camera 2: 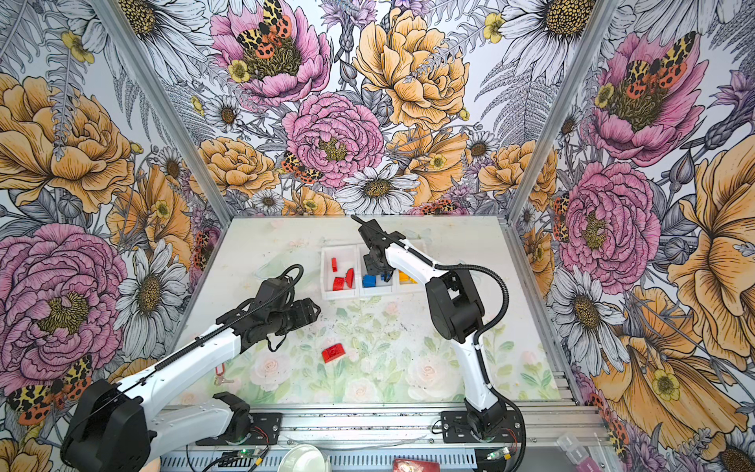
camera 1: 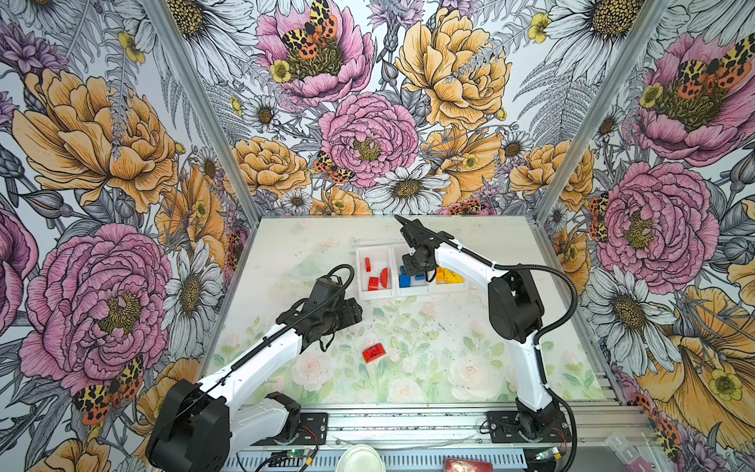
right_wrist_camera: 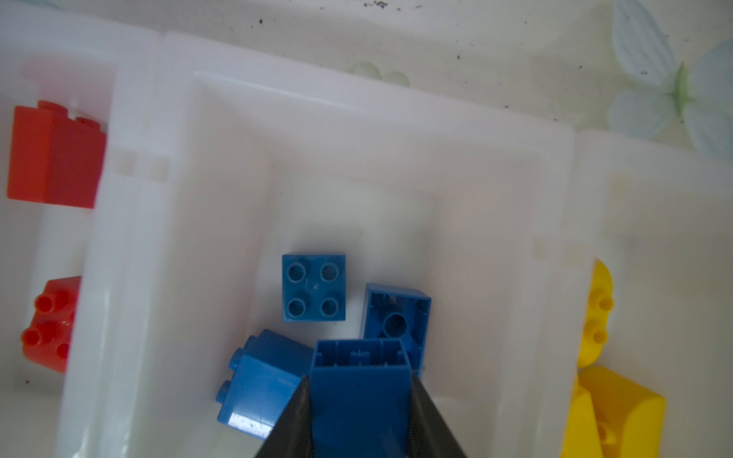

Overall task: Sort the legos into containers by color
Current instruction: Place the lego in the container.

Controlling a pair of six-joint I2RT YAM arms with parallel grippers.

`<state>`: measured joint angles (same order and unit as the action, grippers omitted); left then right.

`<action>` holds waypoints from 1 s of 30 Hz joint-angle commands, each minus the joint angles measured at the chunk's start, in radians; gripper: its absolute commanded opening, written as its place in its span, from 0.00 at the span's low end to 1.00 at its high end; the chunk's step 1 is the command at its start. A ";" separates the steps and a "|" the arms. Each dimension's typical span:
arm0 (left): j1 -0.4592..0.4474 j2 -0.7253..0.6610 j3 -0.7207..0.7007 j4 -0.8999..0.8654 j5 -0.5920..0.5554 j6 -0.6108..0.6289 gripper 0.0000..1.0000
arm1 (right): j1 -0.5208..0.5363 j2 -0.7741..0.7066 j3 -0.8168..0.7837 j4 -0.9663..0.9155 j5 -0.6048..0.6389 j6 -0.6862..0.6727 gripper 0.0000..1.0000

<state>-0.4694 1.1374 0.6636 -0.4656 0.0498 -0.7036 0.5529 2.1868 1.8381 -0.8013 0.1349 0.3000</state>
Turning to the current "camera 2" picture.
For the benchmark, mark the yellow lego brick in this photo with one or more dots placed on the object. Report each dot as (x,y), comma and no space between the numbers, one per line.
(405,279)

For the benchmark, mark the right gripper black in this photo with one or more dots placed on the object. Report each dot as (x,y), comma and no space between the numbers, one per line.
(371,268)

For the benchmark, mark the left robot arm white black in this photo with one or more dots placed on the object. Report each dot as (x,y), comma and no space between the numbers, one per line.
(124,426)

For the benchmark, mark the red lego brick long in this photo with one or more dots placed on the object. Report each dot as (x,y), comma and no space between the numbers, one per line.
(350,278)

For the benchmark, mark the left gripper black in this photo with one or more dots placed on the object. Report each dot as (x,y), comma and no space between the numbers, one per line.
(303,311)

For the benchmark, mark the red box at bottom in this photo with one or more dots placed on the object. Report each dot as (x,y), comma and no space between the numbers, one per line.
(413,465)

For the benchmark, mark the clear plastic container corner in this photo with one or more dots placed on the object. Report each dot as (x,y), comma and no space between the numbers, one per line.
(577,454)

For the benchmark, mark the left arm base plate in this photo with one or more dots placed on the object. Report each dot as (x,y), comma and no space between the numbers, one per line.
(257,429)

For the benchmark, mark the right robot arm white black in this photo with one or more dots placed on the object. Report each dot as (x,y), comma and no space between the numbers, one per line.
(457,313)

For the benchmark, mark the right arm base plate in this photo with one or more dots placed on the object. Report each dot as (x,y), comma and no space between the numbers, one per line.
(457,430)

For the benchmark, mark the white round bowl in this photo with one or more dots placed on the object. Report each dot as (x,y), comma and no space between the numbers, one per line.
(304,458)

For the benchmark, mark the aluminium frame rail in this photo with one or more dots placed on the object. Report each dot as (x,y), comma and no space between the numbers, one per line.
(340,426)

